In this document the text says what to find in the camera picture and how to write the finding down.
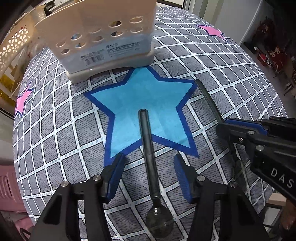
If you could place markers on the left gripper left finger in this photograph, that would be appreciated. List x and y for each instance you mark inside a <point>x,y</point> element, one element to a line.
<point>60,219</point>

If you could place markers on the beige utensil holder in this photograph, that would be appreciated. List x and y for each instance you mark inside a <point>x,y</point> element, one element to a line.
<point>90,37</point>

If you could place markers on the black handled spoon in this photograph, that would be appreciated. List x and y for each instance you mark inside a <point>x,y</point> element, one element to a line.
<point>237,170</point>
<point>159,219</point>

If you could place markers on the cream flower-pattern storage rack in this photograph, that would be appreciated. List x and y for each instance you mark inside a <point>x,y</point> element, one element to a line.
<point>19,46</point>

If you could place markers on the grey checkered star tablecloth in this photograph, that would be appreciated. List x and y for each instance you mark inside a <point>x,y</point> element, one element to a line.
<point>70,132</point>

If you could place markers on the pink plastic stool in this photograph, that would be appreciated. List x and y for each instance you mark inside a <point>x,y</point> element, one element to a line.
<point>12,205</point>

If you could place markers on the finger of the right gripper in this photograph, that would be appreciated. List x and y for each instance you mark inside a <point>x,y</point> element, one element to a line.
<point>250,124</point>
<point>234,133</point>

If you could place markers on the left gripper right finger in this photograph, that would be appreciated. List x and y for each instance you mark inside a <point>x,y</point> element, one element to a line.
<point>238,218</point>

